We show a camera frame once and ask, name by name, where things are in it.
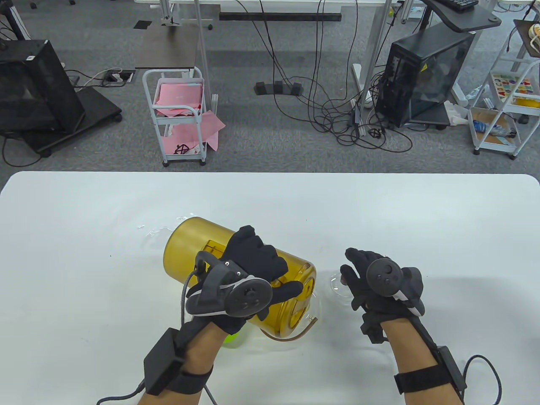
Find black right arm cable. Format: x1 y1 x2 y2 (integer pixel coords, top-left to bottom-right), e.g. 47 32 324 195
462 355 502 405

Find black computer tower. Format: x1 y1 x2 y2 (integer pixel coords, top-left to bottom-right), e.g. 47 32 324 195
375 29 476 129

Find black keyboard tray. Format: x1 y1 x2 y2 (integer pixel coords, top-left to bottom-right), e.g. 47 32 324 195
422 0 502 33

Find dark brown side table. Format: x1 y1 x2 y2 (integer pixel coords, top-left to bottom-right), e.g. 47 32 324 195
135 23 200 70

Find person's left hand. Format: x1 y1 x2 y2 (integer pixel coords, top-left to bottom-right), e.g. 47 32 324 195
186 226 304 336

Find black arm strap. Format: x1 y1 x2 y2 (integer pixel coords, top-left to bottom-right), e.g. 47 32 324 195
179 365 213 395
394 365 452 395

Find person's left forearm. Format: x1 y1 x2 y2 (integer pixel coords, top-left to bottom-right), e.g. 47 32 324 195
139 321 228 405

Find pink paper sheets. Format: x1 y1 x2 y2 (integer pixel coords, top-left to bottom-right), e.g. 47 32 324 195
153 81 225 154

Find black hand controller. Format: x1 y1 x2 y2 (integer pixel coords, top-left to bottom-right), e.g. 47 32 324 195
366 258 424 317
186 251 273 317

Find black left arm strap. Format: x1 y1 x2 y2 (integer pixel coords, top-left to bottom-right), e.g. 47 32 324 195
179 365 213 395

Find bundle of black floor cables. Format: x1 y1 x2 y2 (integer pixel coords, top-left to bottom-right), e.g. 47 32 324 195
234 0 414 153

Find white utility cart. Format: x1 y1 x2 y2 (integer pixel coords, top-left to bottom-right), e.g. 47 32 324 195
467 59 540 160

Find glass teapot with infuser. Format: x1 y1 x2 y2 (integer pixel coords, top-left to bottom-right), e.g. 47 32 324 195
259 291 322 342

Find brown tray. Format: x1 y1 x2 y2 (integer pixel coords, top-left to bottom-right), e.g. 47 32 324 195
513 19 540 59

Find grey left arm cable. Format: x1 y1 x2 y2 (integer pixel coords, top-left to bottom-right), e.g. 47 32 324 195
96 270 220 405

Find person's right forearm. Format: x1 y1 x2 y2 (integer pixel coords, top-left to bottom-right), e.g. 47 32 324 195
380 316 458 405

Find glass teapot lid cork knob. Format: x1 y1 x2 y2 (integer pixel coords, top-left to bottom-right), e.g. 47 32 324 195
328 272 353 298

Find black keyboard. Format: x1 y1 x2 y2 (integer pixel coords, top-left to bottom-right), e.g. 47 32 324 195
439 0 480 11

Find black rolling base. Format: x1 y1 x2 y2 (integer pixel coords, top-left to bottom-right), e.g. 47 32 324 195
0 86 123 157

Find clear water puddle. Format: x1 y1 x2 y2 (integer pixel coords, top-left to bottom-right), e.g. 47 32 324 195
137 214 188 242

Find colourful puzzle board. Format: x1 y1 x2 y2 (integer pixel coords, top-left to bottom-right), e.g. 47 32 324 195
491 74 534 100

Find aluminium pole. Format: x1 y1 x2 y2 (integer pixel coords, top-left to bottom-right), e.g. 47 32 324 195
192 0 213 114

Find person's right hand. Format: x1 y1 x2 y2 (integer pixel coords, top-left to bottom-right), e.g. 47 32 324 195
340 248 424 343

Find yellow plastic pitcher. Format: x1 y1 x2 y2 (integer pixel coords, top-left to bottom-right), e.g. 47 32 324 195
164 216 317 338

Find floor socket box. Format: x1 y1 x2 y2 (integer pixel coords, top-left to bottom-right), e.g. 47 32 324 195
101 70 136 86

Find white desk leg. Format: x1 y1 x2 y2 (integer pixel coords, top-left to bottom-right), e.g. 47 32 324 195
356 0 395 127

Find black desk foot bar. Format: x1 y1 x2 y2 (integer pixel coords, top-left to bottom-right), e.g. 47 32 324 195
219 12 342 22

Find black right arm strap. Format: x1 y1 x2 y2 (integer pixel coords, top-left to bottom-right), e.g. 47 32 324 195
394 365 452 395

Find white plastic bags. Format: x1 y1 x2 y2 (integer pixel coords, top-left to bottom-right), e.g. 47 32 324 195
444 100 470 126

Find white rolling cart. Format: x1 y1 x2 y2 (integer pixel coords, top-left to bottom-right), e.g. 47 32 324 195
142 67 208 167

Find blue packet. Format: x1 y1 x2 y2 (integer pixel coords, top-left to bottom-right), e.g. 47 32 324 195
472 120 518 138

